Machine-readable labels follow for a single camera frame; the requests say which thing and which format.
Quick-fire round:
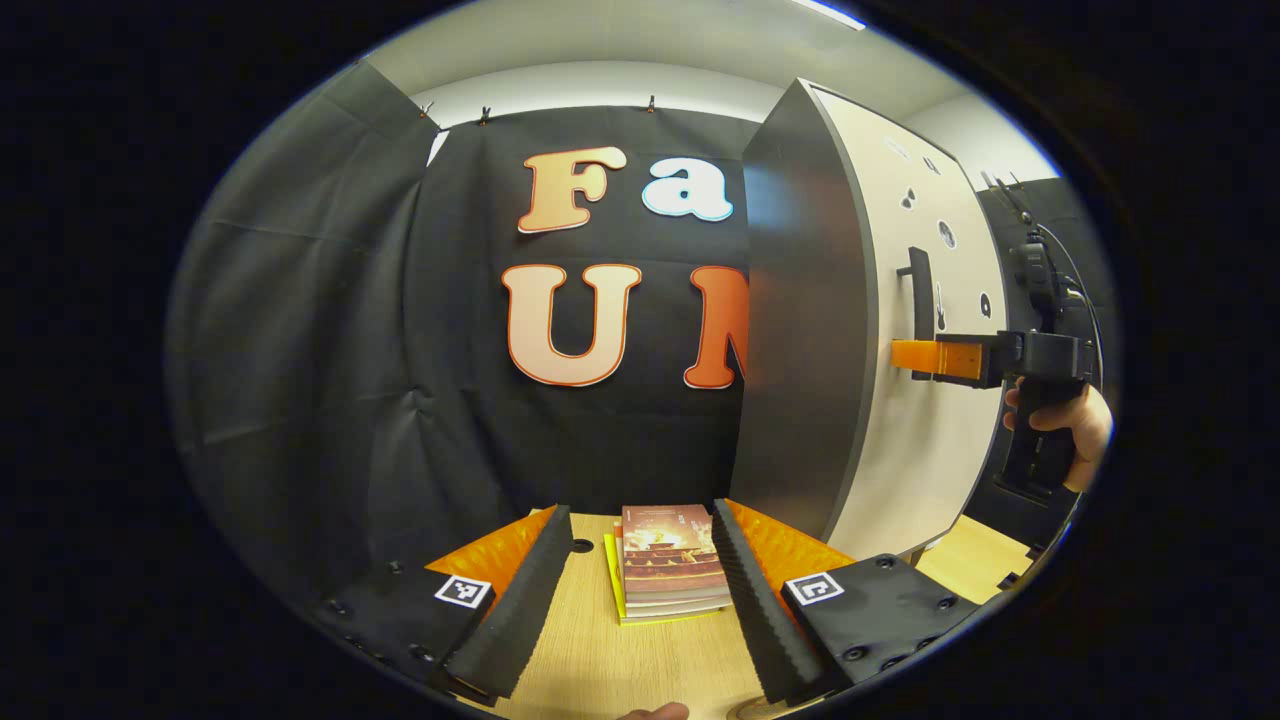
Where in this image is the grey cabinet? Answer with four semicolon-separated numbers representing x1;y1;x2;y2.
730;78;1011;561

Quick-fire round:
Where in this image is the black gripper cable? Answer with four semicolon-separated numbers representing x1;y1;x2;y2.
1035;225;1104;361

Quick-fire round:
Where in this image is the white-edged book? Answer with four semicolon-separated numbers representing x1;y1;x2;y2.
625;585;734;613

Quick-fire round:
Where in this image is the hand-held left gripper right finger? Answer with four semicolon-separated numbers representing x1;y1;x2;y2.
712;497;981;706

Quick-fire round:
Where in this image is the white cabinet door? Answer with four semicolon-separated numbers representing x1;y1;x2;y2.
810;85;1009;561

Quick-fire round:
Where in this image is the black backdrop cloth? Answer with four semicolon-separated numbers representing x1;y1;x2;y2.
165;60;1116;601

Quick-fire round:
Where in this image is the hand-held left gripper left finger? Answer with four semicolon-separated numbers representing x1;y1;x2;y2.
315;503;576;701

